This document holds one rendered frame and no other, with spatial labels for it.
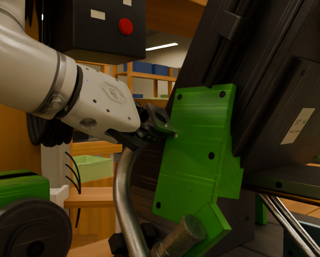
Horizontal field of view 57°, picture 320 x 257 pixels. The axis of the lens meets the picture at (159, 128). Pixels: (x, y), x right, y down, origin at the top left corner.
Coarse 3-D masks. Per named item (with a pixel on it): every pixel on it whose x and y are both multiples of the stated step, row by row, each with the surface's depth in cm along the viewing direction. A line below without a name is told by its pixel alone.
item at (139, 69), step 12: (120, 72) 569; (132, 72) 551; (144, 72) 586; (156, 72) 609; (168, 72) 640; (132, 84) 557; (156, 84) 668; (168, 84) 641; (132, 96) 558; (156, 96) 670; (168, 96) 642
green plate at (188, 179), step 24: (192, 96) 47; (216, 96) 43; (192, 120) 45; (216, 120) 42; (168, 144) 48; (192, 144) 44; (216, 144) 41; (168, 168) 47; (192, 168) 43; (216, 168) 40; (240, 168) 46; (168, 192) 46; (192, 192) 42; (216, 192) 40; (168, 216) 45
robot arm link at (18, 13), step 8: (0, 0) 35; (8, 0) 35; (16, 0) 36; (24, 0) 38; (0, 8) 34; (8, 8) 35; (16, 8) 36; (24, 8) 38; (16, 16) 36; (24, 16) 39; (24, 24) 38; (24, 32) 37
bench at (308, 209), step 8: (280, 200) 120; (288, 200) 119; (288, 208) 110; (296, 208) 110; (304, 208) 110; (312, 208) 110; (312, 216) 101; (104, 240) 82; (80, 248) 77; (88, 248) 77; (96, 248) 77; (104, 248) 77; (72, 256) 73; (80, 256) 73; (88, 256) 73; (96, 256) 73; (104, 256) 73; (112, 256) 73
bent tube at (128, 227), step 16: (160, 112) 49; (160, 128) 46; (144, 144) 50; (128, 160) 51; (128, 176) 51; (128, 192) 51; (128, 208) 48; (128, 224) 46; (128, 240) 45; (144, 240) 45; (144, 256) 43
